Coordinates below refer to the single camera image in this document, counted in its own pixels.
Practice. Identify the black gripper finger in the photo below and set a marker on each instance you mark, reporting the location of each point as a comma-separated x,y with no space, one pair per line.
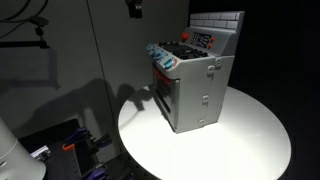
139,9
132,9

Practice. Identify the small orange panel button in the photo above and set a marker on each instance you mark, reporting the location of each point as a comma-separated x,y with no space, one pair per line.
209,46
212,40

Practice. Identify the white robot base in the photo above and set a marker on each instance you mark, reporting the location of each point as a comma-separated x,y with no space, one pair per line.
15,156

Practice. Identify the red round stove knob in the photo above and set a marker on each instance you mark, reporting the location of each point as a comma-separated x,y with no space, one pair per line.
185,36

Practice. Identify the gray toy stove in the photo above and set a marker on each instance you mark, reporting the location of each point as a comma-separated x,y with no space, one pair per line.
196,83

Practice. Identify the black and purple clamp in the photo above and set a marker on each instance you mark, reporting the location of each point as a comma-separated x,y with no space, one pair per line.
101,141

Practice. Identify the purple clamp with orange tip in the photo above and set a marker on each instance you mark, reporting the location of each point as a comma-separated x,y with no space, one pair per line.
76,137

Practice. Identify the purple spring clamp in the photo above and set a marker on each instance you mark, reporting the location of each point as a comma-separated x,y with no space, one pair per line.
96,173

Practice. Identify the black camera on stand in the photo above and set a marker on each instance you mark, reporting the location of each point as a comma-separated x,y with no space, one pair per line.
39,21

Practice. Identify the black camera stand bar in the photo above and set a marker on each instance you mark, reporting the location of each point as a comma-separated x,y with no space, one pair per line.
23,44

